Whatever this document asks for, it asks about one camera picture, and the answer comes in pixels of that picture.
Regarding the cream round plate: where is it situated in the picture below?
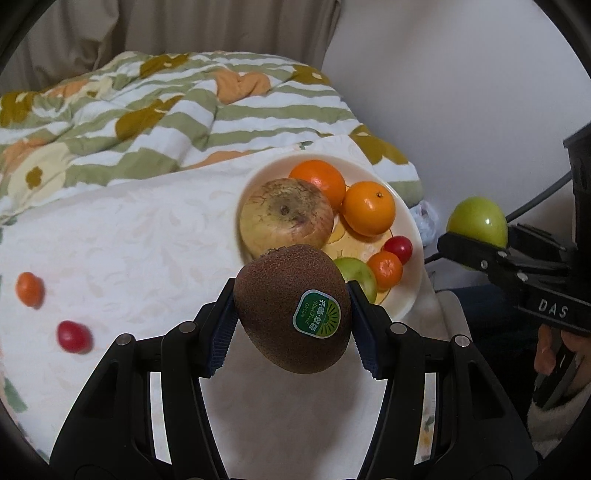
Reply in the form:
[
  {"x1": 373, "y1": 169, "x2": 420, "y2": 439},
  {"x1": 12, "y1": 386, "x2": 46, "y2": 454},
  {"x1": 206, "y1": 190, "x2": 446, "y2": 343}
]
[{"x1": 238, "y1": 154, "x2": 423, "y2": 321}]

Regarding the large orange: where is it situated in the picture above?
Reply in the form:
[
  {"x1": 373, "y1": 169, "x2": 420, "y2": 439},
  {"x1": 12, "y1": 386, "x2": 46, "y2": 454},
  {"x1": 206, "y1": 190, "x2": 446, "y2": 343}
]
[
  {"x1": 342, "y1": 181, "x2": 397, "y2": 237},
  {"x1": 289, "y1": 159, "x2": 347, "y2": 208}
]

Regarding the green jujube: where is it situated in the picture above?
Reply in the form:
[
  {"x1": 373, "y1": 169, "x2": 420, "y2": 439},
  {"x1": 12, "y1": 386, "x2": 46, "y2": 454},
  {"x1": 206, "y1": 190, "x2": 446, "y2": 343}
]
[
  {"x1": 445, "y1": 196, "x2": 509, "y2": 248},
  {"x1": 333, "y1": 257, "x2": 378, "y2": 303}
]

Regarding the brown kiwi with green sticker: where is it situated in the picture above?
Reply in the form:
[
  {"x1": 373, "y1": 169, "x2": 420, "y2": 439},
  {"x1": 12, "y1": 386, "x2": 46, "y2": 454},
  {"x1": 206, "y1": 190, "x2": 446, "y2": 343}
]
[{"x1": 233, "y1": 244, "x2": 354, "y2": 374}]

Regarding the beige curtain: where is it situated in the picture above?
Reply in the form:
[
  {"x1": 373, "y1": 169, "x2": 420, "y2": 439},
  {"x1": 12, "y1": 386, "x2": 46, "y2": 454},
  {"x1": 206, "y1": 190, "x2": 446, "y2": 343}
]
[{"x1": 0, "y1": 0, "x2": 342, "y2": 93}]

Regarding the clear plastic bag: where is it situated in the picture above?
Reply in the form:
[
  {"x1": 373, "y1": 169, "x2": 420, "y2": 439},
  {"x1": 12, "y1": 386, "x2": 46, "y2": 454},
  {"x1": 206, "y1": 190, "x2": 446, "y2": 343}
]
[{"x1": 411, "y1": 200, "x2": 439, "y2": 241}]

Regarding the floral striped blanket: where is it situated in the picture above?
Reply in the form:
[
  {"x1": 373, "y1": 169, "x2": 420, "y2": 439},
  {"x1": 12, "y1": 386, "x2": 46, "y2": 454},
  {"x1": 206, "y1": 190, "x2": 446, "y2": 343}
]
[{"x1": 0, "y1": 51, "x2": 423, "y2": 227}]

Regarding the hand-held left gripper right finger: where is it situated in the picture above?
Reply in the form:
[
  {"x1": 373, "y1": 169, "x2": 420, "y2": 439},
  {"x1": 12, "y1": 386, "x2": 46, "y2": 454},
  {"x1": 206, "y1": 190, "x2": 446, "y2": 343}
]
[{"x1": 346, "y1": 281, "x2": 539, "y2": 480}]

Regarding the red cherry tomato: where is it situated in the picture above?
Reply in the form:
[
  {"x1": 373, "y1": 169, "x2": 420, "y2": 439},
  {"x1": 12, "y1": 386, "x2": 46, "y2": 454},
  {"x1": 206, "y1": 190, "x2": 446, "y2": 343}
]
[
  {"x1": 383, "y1": 235, "x2": 414, "y2": 266},
  {"x1": 56, "y1": 320, "x2": 93, "y2": 354}
]

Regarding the yellow apple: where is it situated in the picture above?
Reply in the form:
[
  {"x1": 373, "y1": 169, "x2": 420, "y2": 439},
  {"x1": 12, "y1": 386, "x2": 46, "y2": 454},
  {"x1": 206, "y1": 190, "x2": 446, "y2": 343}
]
[{"x1": 239, "y1": 178, "x2": 334, "y2": 259}]

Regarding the person's right hand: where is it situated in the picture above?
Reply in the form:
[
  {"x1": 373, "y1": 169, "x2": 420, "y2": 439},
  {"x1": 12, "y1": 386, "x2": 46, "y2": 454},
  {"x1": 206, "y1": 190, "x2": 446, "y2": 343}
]
[{"x1": 534, "y1": 327, "x2": 591, "y2": 409}]

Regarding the orange cherry tomato on cloth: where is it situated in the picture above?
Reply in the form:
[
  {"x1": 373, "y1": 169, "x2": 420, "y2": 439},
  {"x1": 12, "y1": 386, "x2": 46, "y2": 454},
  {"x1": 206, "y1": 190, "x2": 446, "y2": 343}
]
[{"x1": 15, "y1": 272, "x2": 46, "y2": 309}]

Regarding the white embossed cloth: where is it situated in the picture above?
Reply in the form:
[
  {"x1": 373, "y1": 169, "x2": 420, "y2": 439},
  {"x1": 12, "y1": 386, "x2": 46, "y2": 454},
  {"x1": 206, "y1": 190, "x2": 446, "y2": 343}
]
[{"x1": 0, "y1": 136, "x2": 467, "y2": 467}]

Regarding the small orange tomato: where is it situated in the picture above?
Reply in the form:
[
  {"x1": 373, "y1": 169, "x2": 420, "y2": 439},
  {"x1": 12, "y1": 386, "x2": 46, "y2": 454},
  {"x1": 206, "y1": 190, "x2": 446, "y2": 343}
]
[{"x1": 367, "y1": 251, "x2": 403, "y2": 291}]

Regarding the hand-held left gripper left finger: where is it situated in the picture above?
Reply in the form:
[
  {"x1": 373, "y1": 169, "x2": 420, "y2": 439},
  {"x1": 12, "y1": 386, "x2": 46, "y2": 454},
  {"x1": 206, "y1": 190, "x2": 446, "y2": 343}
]
[{"x1": 48, "y1": 277, "x2": 238, "y2": 480}]

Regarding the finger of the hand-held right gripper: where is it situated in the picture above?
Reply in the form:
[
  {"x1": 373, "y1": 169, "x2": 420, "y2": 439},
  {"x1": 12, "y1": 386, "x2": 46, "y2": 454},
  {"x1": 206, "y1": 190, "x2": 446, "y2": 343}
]
[
  {"x1": 436, "y1": 231, "x2": 568, "y2": 283},
  {"x1": 507, "y1": 224, "x2": 571, "y2": 260}
]

